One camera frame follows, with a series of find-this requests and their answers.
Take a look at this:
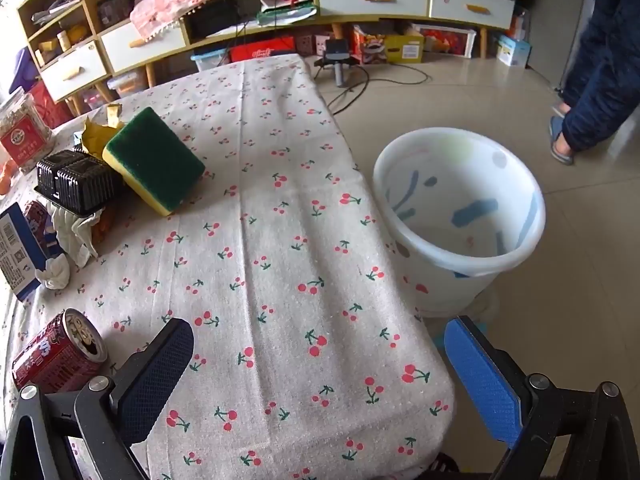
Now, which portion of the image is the blue white box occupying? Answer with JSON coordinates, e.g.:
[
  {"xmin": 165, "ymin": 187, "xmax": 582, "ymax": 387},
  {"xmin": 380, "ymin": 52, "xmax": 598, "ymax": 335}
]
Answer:
[{"xmin": 495, "ymin": 35, "xmax": 532, "ymax": 67}]

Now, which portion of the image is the cherry print tablecloth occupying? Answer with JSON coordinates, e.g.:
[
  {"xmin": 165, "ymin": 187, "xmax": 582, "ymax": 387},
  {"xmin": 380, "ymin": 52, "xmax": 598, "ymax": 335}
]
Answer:
[{"xmin": 0, "ymin": 52, "xmax": 457, "ymax": 480}]

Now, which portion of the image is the black floor cable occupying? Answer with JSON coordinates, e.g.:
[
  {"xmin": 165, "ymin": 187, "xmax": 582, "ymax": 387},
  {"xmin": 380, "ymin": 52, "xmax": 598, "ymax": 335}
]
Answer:
[{"xmin": 325, "ymin": 60, "xmax": 431, "ymax": 116}]

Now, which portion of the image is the grey refrigerator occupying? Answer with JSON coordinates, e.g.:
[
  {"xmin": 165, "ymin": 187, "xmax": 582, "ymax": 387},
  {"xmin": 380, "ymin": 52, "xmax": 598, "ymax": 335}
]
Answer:
[{"xmin": 522, "ymin": 0, "xmax": 596, "ymax": 86}]

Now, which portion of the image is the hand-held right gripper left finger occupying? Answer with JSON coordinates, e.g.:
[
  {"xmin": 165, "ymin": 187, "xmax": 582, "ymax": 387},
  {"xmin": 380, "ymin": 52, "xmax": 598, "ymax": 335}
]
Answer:
[{"xmin": 0, "ymin": 317, "xmax": 195, "ymax": 480}]

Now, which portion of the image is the glass jar red label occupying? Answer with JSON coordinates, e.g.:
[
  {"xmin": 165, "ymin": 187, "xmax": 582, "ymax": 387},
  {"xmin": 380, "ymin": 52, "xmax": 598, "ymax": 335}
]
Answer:
[{"xmin": 0, "ymin": 87, "xmax": 55, "ymax": 171}]

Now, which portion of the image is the red drink can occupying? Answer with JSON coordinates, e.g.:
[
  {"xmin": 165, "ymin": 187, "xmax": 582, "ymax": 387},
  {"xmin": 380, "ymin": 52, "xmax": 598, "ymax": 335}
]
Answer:
[{"xmin": 11, "ymin": 308, "xmax": 108, "ymax": 395}]

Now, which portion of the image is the pink box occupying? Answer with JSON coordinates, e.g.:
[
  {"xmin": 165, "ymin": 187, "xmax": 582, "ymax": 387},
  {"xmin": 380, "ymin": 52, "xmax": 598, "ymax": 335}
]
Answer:
[{"xmin": 295, "ymin": 35, "xmax": 331, "ymax": 56}]

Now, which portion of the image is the black plastic tray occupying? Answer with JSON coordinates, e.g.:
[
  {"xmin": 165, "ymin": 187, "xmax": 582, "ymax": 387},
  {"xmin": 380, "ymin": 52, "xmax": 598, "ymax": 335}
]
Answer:
[{"xmin": 34, "ymin": 150, "xmax": 126, "ymax": 218}]

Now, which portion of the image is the green yellow sponge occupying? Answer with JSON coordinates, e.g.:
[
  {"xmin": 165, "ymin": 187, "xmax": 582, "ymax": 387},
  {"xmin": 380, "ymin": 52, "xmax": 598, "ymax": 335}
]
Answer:
[{"xmin": 102, "ymin": 106, "xmax": 206, "ymax": 218}]

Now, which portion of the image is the pink floral cloth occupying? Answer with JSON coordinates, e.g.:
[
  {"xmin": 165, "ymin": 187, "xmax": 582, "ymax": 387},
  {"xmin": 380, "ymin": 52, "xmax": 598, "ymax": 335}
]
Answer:
[{"xmin": 131, "ymin": 0, "xmax": 341, "ymax": 41}]

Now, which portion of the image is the white tissue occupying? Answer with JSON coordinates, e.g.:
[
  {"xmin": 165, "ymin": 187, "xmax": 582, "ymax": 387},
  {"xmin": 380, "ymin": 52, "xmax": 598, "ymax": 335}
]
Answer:
[
  {"xmin": 52, "ymin": 205, "xmax": 101, "ymax": 267},
  {"xmin": 35, "ymin": 255, "xmax": 71, "ymax": 290}
]

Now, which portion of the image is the clear storage box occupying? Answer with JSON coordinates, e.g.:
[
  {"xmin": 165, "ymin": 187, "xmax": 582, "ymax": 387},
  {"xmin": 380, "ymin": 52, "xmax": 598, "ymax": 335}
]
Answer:
[{"xmin": 107, "ymin": 72, "xmax": 148, "ymax": 101}]

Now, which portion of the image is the colourful cardboard box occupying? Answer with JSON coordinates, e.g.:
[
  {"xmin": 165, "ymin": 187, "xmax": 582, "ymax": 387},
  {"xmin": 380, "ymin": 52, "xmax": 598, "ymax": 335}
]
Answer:
[{"xmin": 350, "ymin": 25, "xmax": 426, "ymax": 66}]

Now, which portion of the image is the white plastic bucket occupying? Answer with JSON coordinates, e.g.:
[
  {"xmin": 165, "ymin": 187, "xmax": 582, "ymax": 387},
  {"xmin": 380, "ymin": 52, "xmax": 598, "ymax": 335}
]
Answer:
[{"xmin": 372, "ymin": 127, "xmax": 546, "ymax": 318}]

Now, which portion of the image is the clear box blue lid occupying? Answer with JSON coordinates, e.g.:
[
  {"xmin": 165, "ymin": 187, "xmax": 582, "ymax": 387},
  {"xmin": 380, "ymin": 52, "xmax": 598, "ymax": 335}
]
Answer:
[{"xmin": 191, "ymin": 49, "xmax": 231, "ymax": 72}]

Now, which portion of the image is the white wooden tv cabinet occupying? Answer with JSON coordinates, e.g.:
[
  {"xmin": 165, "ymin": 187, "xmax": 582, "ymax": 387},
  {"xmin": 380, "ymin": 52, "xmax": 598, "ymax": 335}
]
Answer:
[{"xmin": 16, "ymin": 0, "xmax": 526, "ymax": 111}]

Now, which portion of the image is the small orange fruit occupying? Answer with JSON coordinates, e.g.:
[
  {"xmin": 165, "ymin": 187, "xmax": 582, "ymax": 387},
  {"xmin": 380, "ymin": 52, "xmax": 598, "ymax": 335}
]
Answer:
[{"xmin": 0, "ymin": 160, "xmax": 18, "ymax": 196}]

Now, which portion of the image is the yellow paper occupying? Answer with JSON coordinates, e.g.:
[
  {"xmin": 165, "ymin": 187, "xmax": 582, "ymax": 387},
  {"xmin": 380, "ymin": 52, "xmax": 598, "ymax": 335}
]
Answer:
[{"xmin": 81, "ymin": 103, "xmax": 126, "ymax": 158}]

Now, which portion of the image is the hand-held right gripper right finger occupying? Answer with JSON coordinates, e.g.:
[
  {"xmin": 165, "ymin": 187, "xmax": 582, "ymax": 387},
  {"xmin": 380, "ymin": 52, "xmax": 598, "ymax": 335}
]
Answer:
[{"xmin": 444, "ymin": 316, "xmax": 640, "ymax": 480}]

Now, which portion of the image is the blue black device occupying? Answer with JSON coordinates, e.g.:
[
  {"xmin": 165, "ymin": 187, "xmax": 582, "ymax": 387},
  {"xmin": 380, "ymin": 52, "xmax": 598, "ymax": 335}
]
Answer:
[{"xmin": 315, "ymin": 39, "xmax": 358, "ymax": 86}]

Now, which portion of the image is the purple bag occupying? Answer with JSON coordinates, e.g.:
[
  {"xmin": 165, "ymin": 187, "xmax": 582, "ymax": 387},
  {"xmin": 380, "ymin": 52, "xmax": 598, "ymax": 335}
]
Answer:
[{"xmin": 10, "ymin": 47, "xmax": 43, "ymax": 93}]

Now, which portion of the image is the blue white carton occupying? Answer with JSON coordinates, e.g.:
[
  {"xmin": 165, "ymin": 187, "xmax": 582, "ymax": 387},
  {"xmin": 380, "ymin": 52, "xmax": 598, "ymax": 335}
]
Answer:
[{"xmin": 0, "ymin": 203, "xmax": 48, "ymax": 302}]

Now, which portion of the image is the flat red box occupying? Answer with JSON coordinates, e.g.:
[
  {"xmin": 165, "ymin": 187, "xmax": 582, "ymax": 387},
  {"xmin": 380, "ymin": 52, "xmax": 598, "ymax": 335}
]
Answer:
[{"xmin": 230, "ymin": 39, "xmax": 296, "ymax": 63}]

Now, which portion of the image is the white framed red box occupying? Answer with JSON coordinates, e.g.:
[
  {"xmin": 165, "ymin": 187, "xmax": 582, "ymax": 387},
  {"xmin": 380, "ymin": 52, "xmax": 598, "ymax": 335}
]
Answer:
[{"xmin": 412, "ymin": 24, "xmax": 477, "ymax": 58}]

